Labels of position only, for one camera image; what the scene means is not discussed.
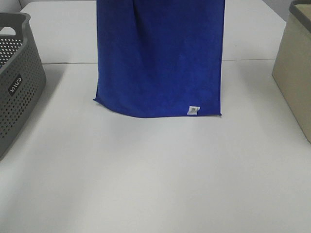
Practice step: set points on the blue microfibre towel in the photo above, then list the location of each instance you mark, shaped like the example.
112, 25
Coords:
160, 58

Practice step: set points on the grey perforated plastic basket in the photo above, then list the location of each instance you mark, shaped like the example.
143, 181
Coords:
22, 76

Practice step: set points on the beige storage bin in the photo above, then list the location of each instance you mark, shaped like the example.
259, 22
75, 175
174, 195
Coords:
292, 68

